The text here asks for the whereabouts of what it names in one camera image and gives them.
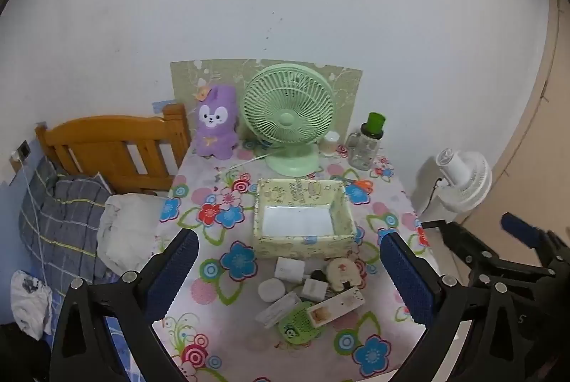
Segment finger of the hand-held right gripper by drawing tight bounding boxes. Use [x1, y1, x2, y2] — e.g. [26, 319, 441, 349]
[500, 212, 570, 272]
[421, 219, 497, 285]

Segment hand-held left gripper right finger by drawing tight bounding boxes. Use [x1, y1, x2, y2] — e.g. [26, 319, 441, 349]
[378, 228, 535, 382]

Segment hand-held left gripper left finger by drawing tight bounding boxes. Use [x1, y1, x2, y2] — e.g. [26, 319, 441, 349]
[50, 227, 200, 382]

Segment cream round cartoon case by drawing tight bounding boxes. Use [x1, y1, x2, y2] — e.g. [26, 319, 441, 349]
[324, 258, 362, 291]

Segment white long picture box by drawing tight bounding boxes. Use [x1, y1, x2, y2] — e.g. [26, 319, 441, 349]
[307, 286, 365, 327]

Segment white power adapter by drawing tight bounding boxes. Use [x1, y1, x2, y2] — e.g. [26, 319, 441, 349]
[301, 278, 329, 301]

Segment white round case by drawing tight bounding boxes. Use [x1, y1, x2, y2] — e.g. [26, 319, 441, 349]
[259, 278, 288, 303]

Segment white narrow stick box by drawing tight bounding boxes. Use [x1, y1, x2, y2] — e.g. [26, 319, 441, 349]
[256, 291, 302, 328]

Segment white square charger box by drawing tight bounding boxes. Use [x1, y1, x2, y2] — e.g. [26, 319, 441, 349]
[275, 257, 306, 285]

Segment patterned fabric storage box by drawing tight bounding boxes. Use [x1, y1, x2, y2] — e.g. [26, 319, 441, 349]
[253, 178, 358, 259]

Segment green perforated cartoon case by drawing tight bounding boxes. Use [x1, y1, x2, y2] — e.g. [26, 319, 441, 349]
[279, 301, 326, 342]

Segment white floor fan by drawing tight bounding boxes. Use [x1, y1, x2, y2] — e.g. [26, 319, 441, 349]
[427, 148, 493, 214]

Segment floral tablecloth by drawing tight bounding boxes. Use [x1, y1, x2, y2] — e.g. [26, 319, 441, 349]
[151, 141, 439, 382]

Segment grey plaid quilt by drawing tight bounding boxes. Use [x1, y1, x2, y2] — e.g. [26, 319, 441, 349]
[18, 155, 119, 289]

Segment glass mug jar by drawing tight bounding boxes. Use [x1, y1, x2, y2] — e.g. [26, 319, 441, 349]
[346, 128, 384, 170]

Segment white black patterned cloth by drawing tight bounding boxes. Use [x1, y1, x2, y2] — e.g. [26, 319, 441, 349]
[10, 270, 53, 340]

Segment purple plush toy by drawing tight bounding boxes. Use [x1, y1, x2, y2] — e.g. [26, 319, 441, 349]
[193, 85, 239, 160]

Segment green plastic cup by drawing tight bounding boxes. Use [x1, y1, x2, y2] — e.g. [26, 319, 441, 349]
[362, 112, 386, 138]

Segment wooden bed headboard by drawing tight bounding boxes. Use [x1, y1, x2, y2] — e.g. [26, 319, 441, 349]
[35, 103, 192, 195]

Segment cotton swab container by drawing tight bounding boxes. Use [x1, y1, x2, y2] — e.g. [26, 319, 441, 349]
[321, 133, 343, 156]

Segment green desk fan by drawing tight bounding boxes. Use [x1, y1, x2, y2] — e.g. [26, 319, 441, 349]
[243, 63, 335, 177]

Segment black fan cable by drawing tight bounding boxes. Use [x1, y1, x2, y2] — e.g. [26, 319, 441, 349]
[428, 176, 442, 214]

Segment orange handled scissors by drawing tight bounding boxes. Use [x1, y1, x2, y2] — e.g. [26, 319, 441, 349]
[342, 177, 374, 192]

